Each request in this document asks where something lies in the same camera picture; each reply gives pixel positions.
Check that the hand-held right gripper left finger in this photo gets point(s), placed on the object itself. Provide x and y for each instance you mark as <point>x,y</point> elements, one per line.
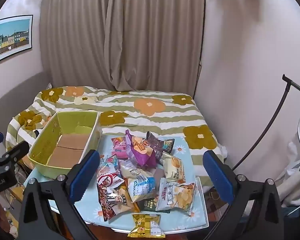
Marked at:
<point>86,173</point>

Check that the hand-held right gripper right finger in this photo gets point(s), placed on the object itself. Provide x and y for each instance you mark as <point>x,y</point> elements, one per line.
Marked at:
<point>217,173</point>

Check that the red white shrimp chip packet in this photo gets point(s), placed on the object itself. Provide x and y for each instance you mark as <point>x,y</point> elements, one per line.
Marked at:
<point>107,177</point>

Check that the yellow cardboard box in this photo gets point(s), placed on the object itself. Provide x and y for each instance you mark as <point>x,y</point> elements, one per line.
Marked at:
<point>65,147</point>

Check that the purple snack packet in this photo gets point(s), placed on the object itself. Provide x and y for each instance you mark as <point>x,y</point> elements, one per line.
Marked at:
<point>140,150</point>

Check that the brown red snack packet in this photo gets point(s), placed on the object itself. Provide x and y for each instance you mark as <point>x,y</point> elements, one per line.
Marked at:
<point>106,205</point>

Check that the pile of snack packets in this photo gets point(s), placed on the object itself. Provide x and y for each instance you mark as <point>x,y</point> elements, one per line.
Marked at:
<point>204,212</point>

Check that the pink striped snack packet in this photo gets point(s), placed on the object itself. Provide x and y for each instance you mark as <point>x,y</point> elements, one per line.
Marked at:
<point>118,147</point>

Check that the cream potato chip packet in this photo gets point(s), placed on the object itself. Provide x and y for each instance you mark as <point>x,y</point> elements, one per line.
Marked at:
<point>173,167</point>

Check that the orange cream snack packet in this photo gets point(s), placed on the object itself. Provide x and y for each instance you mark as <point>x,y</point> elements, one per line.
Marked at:
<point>122,200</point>

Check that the white red-label chip packet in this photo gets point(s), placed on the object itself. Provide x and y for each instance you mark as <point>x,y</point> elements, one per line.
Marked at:
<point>172,195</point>

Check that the white blue snack packet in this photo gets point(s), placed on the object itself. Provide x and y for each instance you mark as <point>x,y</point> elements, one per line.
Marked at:
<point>140,185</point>

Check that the dark brown snack packet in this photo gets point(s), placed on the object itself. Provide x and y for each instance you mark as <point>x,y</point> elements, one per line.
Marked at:
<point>162,143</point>

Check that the dark green snack packet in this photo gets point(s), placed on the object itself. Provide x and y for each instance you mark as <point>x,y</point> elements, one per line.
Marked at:
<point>150,205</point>

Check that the yellow gold snack packet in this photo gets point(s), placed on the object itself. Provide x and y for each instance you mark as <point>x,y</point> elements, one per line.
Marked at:
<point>145,226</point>

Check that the green striped floral blanket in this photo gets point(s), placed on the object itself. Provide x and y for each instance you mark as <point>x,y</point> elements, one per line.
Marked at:
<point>145,107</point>

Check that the black curved lamp stand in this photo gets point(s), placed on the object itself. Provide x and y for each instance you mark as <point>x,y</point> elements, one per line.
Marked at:
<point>285,92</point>

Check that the beige curtain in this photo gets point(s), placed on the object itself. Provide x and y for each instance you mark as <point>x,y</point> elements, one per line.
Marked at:
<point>120,35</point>

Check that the framed wall poster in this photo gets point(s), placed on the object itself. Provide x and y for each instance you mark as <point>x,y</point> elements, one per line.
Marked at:
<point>11,37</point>

